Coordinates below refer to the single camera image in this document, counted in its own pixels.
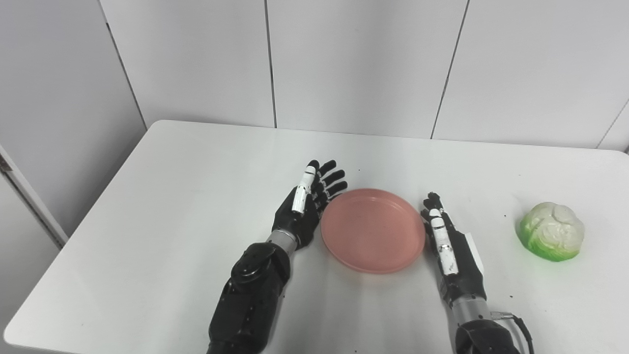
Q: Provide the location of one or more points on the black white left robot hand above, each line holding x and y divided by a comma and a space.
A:
297, 221

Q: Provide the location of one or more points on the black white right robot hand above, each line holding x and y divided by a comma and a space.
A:
467, 275

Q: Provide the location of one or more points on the pink round plate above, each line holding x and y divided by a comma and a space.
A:
373, 231

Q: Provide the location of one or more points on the green white toy cabbage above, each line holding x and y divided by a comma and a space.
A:
553, 231

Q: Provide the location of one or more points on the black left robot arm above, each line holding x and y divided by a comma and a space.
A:
250, 295

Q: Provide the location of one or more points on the grey metal door hinge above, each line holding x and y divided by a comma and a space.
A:
4, 164

